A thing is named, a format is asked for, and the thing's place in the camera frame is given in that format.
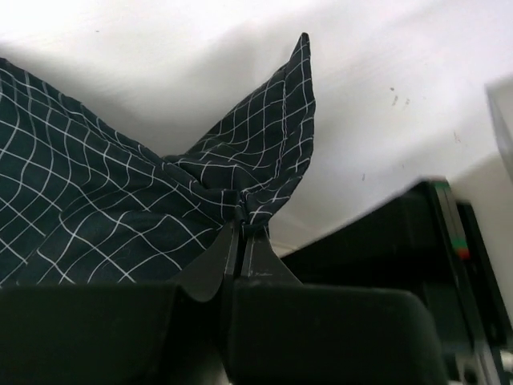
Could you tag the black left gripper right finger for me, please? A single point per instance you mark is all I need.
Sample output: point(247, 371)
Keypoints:
point(286, 332)

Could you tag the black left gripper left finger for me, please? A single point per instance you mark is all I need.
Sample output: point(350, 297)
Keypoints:
point(102, 333)

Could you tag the dark plaid pillowcase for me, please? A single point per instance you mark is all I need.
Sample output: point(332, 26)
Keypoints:
point(83, 204)

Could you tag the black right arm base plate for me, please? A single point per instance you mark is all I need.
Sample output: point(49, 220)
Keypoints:
point(428, 242)

